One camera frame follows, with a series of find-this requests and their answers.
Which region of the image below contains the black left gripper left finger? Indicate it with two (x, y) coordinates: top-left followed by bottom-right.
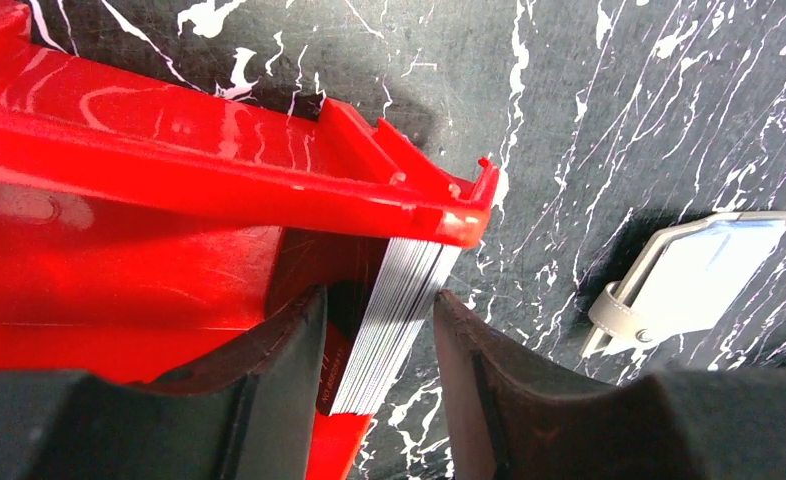
(0, 286), (328, 479)

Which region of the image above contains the grey leather card holder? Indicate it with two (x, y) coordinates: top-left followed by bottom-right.
(580, 211), (786, 358)

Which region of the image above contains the red plastic bin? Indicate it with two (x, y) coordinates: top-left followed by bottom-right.
(0, 1), (500, 479)

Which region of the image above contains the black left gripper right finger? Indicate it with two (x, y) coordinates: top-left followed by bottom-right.
(433, 291), (786, 479)

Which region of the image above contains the stack of credit cards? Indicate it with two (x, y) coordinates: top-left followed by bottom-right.
(317, 237), (462, 415)

